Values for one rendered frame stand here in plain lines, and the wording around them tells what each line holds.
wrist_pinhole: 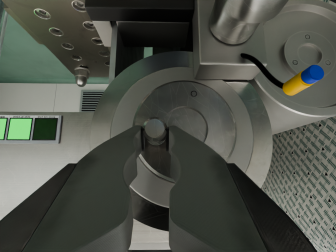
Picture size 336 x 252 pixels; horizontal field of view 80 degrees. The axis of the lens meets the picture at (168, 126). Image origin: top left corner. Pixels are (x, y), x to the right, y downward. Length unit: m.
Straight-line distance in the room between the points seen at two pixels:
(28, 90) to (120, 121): 3.46
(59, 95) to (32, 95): 0.38
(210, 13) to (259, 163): 0.12
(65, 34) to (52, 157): 0.28
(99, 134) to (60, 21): 0.30
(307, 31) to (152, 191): 0.20
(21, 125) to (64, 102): 2.71
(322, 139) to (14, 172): 0.60
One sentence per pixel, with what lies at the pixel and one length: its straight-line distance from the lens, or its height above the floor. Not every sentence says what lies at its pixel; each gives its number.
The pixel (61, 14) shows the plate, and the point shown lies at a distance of 0.42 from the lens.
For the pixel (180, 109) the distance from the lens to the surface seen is 0.15.
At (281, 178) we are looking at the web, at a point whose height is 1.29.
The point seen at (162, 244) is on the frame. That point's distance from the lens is 0.52.
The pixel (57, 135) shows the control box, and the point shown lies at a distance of 0.55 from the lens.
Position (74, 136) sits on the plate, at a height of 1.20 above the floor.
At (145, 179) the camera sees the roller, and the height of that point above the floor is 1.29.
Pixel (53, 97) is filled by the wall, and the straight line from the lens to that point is 3.39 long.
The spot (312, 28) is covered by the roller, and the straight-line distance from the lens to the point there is 0.26.
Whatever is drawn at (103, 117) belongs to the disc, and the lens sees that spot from 0.17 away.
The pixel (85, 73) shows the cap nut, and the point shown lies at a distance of 0.57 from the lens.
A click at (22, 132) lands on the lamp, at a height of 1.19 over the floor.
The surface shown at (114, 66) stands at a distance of 0.19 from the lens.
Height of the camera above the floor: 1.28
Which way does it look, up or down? 12 degrees down
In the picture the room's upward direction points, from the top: 180 degrees clockwise
